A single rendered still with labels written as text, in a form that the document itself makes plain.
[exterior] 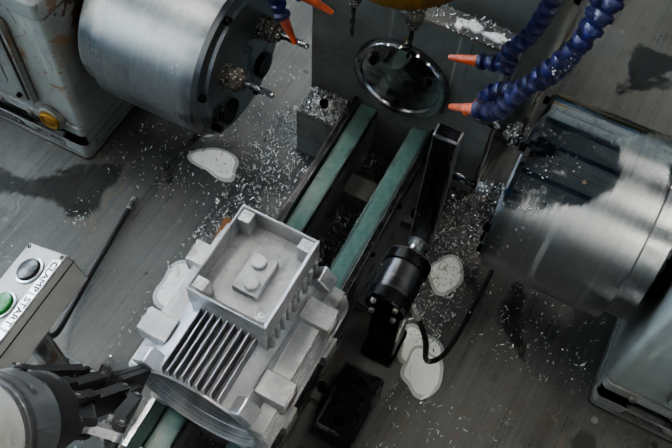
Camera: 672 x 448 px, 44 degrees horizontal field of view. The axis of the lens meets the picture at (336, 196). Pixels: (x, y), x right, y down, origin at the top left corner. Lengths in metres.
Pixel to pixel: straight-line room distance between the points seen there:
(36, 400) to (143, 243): 0.67
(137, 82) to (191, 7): 0.13
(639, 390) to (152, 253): 0.74
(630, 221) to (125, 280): 0.74
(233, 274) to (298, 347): 0.11
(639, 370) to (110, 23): 0.83
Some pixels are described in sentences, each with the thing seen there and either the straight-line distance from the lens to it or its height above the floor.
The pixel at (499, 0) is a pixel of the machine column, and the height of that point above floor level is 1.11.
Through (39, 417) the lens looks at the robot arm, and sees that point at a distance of 0.70.
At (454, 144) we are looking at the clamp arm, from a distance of 0.90.
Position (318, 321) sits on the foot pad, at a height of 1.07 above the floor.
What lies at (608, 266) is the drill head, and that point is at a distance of 1.03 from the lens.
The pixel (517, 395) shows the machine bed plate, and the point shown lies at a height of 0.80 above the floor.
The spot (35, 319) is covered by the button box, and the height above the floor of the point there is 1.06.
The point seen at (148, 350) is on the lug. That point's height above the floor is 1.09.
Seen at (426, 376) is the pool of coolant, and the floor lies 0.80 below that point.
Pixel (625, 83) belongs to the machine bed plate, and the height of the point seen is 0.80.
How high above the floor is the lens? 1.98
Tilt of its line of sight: 59 degrees down
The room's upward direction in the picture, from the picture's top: 4 degrees clockwise
